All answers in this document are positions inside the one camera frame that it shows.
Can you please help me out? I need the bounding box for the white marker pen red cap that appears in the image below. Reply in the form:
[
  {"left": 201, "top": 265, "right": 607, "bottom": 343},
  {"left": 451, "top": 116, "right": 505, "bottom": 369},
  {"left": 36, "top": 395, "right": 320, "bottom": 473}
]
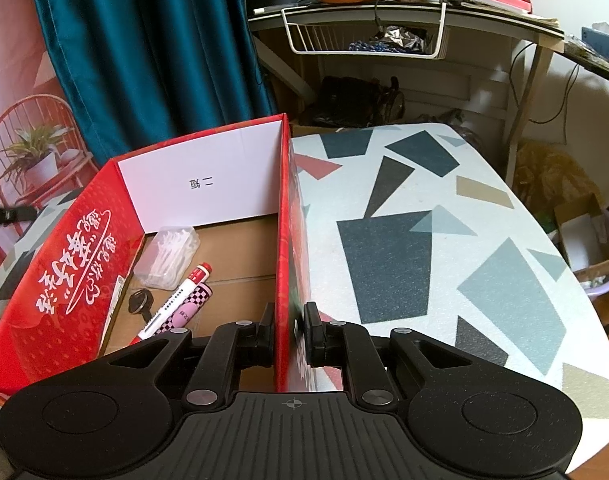
[{"left": 136, "top": 262, "right": 214, "bottom": 343}]

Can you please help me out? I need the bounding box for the black side table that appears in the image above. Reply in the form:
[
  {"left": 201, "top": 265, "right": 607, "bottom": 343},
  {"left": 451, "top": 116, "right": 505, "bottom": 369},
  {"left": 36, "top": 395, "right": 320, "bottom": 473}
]
[{"left": 555, "top": 35, "right": 609, "bottom": 86}]

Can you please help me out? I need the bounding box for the dark bag under desk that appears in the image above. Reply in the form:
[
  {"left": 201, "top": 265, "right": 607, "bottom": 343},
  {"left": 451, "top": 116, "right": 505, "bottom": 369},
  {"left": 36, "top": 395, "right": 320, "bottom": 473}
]
[{"left": 312, "top": 76, "right": 405, "bottom": 128}]

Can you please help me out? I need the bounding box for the small open cardboard box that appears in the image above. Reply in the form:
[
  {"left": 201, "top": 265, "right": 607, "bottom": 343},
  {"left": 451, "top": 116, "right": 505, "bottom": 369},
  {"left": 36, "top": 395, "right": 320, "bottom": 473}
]
[{"left": 555, "top": 192, "right": 609, "bottom": 273}]

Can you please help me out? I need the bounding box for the pink checkered tube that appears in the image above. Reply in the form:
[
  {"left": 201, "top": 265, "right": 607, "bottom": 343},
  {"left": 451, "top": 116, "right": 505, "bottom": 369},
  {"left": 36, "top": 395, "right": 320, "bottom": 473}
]
[{"left": 167, "top": 282, "right": 214, "bottom": 333}]

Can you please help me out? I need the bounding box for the printed wall backdrop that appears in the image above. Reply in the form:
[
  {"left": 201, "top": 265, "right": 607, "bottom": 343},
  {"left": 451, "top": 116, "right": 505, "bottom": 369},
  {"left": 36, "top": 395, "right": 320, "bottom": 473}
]
[{"left": 0, "top": 0, "right": 105, "bottom": 261}]

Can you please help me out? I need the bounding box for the blue curtain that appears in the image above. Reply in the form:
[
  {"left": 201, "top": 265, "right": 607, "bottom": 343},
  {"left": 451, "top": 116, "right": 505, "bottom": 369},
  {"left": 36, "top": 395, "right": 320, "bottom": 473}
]
[{"left": 27, "top": 0, "right": 278, "bottom": 166}]

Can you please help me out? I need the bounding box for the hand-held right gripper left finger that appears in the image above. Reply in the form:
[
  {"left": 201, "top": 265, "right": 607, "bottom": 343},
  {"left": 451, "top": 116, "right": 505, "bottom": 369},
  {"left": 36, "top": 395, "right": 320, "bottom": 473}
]
[{"left": 104, "top": 302, "right": 278, "bottom": 408}]

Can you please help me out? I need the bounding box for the black round key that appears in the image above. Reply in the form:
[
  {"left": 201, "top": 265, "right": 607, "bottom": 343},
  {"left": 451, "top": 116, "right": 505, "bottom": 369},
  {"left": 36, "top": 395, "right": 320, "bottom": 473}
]
[{"left": 128, "top": 288, "right": 158, "bottom": 323}]

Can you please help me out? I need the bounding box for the white wire basket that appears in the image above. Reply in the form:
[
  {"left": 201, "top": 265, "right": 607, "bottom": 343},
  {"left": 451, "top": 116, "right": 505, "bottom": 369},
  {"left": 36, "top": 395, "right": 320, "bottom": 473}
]
[{"left": 281, "top": 2, "right": 448, "bottom": 59}]

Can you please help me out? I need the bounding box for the yellow plastic bag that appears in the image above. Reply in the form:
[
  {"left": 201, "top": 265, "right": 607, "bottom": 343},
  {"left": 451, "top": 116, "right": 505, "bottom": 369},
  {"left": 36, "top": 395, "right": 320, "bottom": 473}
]
[{"left": 515, "top": 140, "right": 603, "bottom": 211}]

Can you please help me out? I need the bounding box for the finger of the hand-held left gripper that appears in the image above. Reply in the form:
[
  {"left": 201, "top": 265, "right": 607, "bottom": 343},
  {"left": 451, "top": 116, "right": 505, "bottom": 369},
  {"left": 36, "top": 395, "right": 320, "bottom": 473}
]
[{"left": 0, "top": 204, "right": 40, "bottom": 227}]

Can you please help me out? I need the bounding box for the pink book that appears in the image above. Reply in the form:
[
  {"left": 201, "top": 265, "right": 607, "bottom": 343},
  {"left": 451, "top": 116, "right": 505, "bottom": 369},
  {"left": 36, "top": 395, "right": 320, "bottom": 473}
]
[{"left": 472, "top": 0, "right": 530, "bottom": 13}]

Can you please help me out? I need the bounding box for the red cardboard box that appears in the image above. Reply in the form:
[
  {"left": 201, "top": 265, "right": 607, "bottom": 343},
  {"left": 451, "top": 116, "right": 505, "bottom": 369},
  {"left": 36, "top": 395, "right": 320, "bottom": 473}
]
[{"left": 0, "top": 112, "right": 345, "bottom": 406}]

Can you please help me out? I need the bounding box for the blue tissue box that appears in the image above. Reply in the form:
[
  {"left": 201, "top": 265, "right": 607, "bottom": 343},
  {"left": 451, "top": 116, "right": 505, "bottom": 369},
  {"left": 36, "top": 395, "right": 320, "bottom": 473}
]
[{"left": 582, "top": 22, "right": 609, "bottom": 63}]

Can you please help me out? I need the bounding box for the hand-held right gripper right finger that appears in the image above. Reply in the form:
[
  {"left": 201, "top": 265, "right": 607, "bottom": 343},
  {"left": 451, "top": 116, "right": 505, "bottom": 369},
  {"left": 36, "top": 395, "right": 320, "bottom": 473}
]
[{"left": 303, "top": 301, "right": 473, "bottom": 408}]

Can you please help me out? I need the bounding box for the cluttered white desk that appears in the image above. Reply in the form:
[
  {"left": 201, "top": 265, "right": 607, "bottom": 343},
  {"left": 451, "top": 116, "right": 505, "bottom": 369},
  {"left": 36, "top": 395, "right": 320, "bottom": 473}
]
[{"left": 247, "top": 0, "right": 568, "bottom": 181}]

